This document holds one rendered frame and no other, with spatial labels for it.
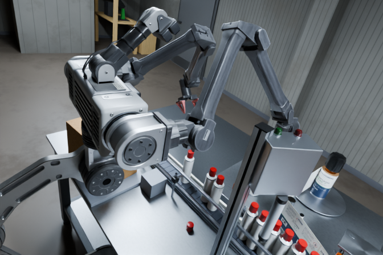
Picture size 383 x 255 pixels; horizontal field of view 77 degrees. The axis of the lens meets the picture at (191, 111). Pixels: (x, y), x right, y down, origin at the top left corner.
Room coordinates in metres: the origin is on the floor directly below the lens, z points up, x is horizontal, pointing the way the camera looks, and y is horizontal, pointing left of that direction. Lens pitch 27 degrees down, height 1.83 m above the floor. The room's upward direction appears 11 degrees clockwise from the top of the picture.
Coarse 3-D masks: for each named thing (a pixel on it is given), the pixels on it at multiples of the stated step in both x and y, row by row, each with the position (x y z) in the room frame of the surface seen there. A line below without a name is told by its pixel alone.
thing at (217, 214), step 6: (162, 162) 1.12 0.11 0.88; (168, 168) 1.08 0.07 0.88; (174, 168) 1.09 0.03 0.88; (174, 174) 1.04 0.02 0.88; (180, 174) 1.05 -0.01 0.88; (186, 186) 0.97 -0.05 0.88; (192, 186) 0.98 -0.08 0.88; (198, 186) 0.99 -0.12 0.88; (192, 192) 0.93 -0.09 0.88; (198, 192) 0.94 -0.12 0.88; (198, 198) 0.90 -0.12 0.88; (204, 204) 0.87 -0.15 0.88; (216, 210) 0.85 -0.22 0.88; (216, 216) 0.81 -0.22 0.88; (222, 216) 0.82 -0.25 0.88; (234, 234) 0.74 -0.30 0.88; (240, 240) 0.71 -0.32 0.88; (246, 246) 0.69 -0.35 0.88; (252, 252) 0.67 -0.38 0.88
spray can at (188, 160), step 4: (188, 152) 1.00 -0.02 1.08; (192, 152) 1.01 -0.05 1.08; (188, 156) 1.00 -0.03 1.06; (192, 156) 1.00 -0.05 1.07; (184, 160) 1.00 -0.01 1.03; (188, 160) 0.99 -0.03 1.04; (192, 160) 0.99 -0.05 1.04; (184, 164) 0.99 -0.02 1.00; (188, 164) 0.98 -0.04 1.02; (192, 164) 0.99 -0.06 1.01; (184, 168) 0.99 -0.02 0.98; (188, 168) 0.98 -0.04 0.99; (184, 172) 0.99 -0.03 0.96; (188, 172) 0.99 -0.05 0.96; (188, 176) 0.99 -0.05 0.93; (180, 180) 1.00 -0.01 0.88; (184, 180) 0.98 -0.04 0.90
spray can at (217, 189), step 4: (220, 176) 0.86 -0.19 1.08; (216, 180) 0.86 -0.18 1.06; (220, 180) 0.85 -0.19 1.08; (216, 184) 0.85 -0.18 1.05; (220, 184) 0.85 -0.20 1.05; (224, 184) 0.87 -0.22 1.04; (212, 188) 0.86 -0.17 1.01; (216, 188) 0.84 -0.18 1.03; (220, 188) 0.84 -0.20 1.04; (212, 192) 0.85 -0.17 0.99; (216, 192) 0.84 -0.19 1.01; (220, 192) 0.84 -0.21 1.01; (212, 196) 0.84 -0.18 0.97; (216, 196) 0.84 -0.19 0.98; (220, 196) 0.85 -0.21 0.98; (216, 200) 0.84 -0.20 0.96; (208, 204) 0.85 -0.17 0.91; (212, 204) 0.84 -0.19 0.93; (208, 208) 0.84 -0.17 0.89; (212, 208) 0.84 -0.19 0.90; (216, 208) 0.84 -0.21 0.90
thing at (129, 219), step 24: (216, 120) 1.87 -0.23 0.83; (216, 144) 1.50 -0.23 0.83; (240, 144) 1.57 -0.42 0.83; (144, 168) 1.10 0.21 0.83; (192, 168) 1.18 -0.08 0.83; (216, 168) 1.22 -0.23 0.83; (144, 192) 0.92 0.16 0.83; (168, 192) 0.95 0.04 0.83; (96, 216) 0.73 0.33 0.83; (120, 216) 0.75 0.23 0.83; (144, 216) 0.77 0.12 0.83; (168, 216) 0.80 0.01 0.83; (192, 216) 0.83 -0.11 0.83; (120, 240) 0.64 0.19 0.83; (144, 240) 0.66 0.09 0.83; (168, 240) 0.68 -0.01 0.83; (192, 240) 0.70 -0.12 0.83
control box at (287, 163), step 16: (272, 144) 0.59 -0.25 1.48; (288, 144) 0.61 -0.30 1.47; (304, 144) 0.63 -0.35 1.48; (272, 160) 0.58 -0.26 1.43; (288, 160) 0.59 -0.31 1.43; (304, 160) 0.60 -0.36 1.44; (256, 176) 0.59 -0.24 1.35; (272, 176) 0.58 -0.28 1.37; (288, 176) 0.60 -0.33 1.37; (304, 176) 0.61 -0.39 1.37; (256, 192) 0.58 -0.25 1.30; (272, 192) 0.59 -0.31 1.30; (288, 192) 0.60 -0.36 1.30
